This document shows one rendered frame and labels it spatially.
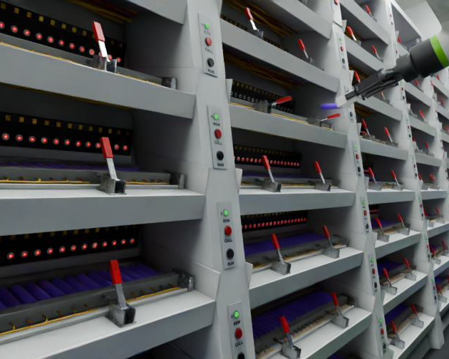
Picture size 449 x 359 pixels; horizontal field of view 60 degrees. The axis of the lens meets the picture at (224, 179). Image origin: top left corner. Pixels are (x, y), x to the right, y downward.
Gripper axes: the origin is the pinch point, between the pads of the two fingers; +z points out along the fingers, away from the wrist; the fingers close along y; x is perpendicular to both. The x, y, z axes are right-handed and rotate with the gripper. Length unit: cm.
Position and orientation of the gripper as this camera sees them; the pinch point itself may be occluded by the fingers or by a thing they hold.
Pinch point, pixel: (348, 98)
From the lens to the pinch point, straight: 127.6
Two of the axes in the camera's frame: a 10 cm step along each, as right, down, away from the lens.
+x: 2.5, 9.4, -2.4
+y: -6.5, -0.2, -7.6
